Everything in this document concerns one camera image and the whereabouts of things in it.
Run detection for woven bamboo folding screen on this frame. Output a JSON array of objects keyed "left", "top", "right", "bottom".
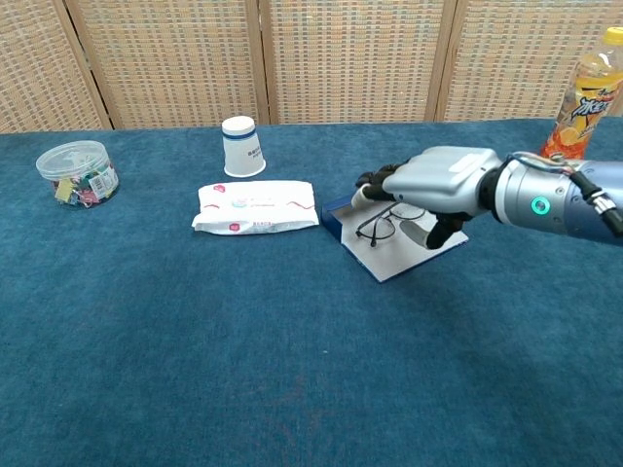
[{"left": 0, "top": 0, "right": 623, "bottom": 135}]

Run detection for white wet wipes pack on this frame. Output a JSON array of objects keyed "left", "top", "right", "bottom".
[{"left": 191, "top": 179, "right": 321, "bottom": 236}]

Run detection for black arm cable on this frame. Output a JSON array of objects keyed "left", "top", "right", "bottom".
[{"left": 568, "top": 172, "right": 623, "bottom": 234}]

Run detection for black eyeglasses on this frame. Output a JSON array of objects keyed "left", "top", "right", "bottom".
[{"left": 354, "top": 202, "right": 429, "bottom": 248}]

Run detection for orange drink bottle yellow cap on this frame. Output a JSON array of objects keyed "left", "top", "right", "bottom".
[{"left": 539, "top": 26, "right": 623, "bottom": 162}]

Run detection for thin coloured wrist wires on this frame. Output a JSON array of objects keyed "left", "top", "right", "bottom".
[{"left": 505, "top": 152, "right": 581, "bottom": 175}]

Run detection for blue felt table cloth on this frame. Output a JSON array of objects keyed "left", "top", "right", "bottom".
[{"left": 0, "top": 116, "right": 623, "bottom": 467}]

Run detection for upturned white paper cup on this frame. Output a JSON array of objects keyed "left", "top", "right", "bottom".
[{"left": 221, "top": 116, "right": 268, "bottom": 178}]

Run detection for clear tub of coloured clips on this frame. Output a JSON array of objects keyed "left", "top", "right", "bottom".
[{"left": 35, "top": 140, "right": 121, "bottom": 210}]

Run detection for blue and white glasses box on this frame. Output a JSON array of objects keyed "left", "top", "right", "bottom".
[{"left": 320, "top": 194, "right": 470, "bottom": 283}]

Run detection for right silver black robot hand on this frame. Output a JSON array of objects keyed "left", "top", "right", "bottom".
[{"left": 349, "top": 145, "right": 502, "bottom": 251}]

